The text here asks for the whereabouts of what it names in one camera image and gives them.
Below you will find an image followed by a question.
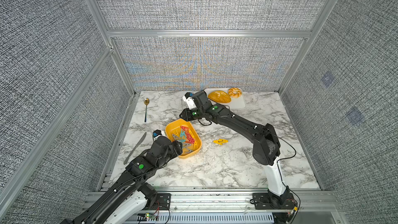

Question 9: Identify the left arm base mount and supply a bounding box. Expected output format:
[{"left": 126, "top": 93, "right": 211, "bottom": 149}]
[{"left": 138, "top": 183, "right": 172, "bottom": 211}]

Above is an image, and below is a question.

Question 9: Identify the round sugared bread ring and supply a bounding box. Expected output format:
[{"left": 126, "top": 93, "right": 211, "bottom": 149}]
[{"left": 227, "top": 86, "right": 243, "bottom": 99}]

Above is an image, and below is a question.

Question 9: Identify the yellow clothespin centre upper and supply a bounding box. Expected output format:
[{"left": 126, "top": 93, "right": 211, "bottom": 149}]
[{"left": 217, "top": 139, "right": 228, "bottom": 145}]

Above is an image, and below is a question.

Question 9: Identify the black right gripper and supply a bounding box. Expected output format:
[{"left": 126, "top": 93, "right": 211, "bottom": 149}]
[{"left": 177, "top": 107, "right": 206, "bottom": 121}]

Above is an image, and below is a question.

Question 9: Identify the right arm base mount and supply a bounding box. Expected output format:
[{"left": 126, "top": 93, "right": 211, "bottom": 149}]
[{"left": 249, "top": 188, "right": 298, "bottom": 210}]

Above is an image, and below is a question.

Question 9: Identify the white rectangular tray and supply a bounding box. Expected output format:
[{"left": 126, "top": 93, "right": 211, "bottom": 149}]
[{"left": 204, "top": 88, "right": 246, "bottom": 110}]

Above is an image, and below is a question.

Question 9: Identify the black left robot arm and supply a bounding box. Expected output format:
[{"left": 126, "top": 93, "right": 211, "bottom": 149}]
[{"left": 61, "top": 130, "right": 183, "bottom": 224}]

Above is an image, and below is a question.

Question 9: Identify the white slotted cable duct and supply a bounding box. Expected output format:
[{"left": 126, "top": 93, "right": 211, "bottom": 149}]
[{"left": 125, "top": 212, "right": 276, "bottom": 224}]

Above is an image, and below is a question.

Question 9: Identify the red clothespin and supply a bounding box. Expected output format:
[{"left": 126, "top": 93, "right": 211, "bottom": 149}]
[
  {"left": 180, "top": 125, "right": 190, "bottom": 133},
  {"left": 185, "top": 132, "right": 195, "bottom": 144}
]

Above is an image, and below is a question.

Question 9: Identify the yellow plastic storage box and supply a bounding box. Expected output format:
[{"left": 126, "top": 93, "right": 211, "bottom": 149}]
[{"left": 165, "top": 119, "right": 202, "bottom": 159}]

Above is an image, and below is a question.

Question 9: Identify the silver butter knife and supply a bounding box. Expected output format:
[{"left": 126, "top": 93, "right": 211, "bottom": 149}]
[{"left": 123, "top": 132, "right": 147, "bottom": 165}]

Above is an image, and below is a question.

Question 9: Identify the iridescent gold blue spoon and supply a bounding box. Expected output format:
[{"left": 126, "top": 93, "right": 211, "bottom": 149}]
[{"left": 144, "top": 98, "right": 150, "bottom": 122}]

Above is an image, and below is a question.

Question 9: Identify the oval golden bread loaf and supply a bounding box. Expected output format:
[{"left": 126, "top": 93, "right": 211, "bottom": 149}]
[{"left": 208, "top": 90, "right": 231, "bottom": 103}]

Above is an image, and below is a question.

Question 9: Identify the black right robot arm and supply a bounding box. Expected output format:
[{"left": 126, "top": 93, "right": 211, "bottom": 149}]
[{"left": 179, "top": 91, "right": 289, "bottom": 198}]

